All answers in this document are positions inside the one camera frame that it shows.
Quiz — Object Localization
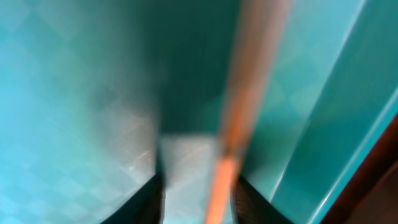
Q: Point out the teal plastic serving tray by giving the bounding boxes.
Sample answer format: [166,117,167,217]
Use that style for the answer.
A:
[1,0,397,223]

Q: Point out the wooden chopstick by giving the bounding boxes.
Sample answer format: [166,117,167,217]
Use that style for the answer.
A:
[204,0,292,224]

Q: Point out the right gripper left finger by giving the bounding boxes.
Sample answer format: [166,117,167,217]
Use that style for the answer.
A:
[101,149,165,224]

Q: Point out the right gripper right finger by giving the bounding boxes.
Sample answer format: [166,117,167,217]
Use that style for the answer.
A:
[231,176,292,224]

